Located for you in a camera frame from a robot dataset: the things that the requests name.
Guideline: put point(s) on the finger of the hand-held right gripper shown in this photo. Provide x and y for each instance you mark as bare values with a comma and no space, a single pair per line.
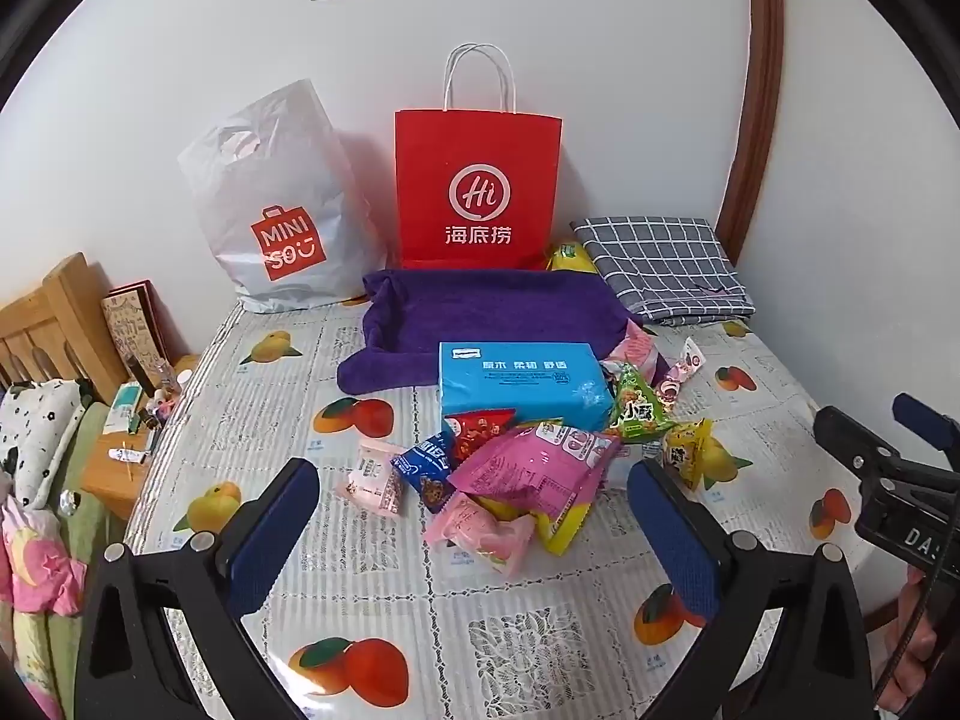
844,435
922,416

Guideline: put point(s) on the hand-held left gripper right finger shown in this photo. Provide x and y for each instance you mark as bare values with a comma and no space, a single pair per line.
675,540

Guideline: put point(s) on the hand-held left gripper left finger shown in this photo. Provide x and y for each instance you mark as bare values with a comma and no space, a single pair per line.
277,532

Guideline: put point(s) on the yellow triangular snack packet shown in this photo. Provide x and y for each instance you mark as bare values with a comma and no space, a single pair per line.
686,454

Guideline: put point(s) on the small pale pink packet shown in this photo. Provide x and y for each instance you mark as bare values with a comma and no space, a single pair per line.
371,480

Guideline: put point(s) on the blue cookie packet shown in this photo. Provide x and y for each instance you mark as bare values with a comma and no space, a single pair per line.
424,469

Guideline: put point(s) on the large magenta snack bag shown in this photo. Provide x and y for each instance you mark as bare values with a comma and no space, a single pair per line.
517,476

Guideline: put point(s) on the pink striped candy packet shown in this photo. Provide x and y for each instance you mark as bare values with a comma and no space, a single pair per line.
684,367

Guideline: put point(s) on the light pink peach packet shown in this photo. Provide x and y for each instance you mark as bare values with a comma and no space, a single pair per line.
476,536

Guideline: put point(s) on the blue tissue pack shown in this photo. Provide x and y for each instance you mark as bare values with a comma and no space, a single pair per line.
525,386

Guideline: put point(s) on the red snack packet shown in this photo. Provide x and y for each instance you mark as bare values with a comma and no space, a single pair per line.
480,431

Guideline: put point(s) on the person's right hand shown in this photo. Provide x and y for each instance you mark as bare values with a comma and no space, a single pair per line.
915,637

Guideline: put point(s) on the fruit print table cover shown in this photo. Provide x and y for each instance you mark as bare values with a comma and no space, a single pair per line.
420,615

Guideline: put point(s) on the small white tube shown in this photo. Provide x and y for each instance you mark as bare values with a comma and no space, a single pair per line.
127,456

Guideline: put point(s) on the wooden nightstand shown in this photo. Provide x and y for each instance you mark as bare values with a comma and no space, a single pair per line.
112,484

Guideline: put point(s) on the small clear bottle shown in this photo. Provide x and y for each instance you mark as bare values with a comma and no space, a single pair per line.
166,379

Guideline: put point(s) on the green blanket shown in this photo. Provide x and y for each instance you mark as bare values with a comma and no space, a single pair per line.
82,532

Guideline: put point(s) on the teal white box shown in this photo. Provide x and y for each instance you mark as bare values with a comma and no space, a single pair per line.
124,409

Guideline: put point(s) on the pink star cloth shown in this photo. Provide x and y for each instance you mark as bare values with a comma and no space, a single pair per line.
37,562

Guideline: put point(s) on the grey checked folded cloth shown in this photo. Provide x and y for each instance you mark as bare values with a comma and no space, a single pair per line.
660,270

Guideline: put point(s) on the brown patterned book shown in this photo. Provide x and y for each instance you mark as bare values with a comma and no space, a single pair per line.
135,322

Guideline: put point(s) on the white black spotted pillow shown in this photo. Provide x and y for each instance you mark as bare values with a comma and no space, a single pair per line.
37,435

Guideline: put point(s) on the purple towel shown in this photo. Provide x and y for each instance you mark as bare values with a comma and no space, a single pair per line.
487,307

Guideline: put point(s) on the yellow green snack packet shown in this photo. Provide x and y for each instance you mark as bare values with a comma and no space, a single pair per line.
570,259

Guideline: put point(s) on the wooden headboard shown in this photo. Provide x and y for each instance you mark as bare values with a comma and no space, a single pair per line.
52,315

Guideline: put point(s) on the white plastic shopping bag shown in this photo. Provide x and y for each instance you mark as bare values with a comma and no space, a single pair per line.
285,187

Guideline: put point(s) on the red paper bag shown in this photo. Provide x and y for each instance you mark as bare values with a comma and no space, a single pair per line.
480,165

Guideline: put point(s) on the brown wooden door frame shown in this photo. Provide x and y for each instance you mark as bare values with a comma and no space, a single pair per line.
757,90

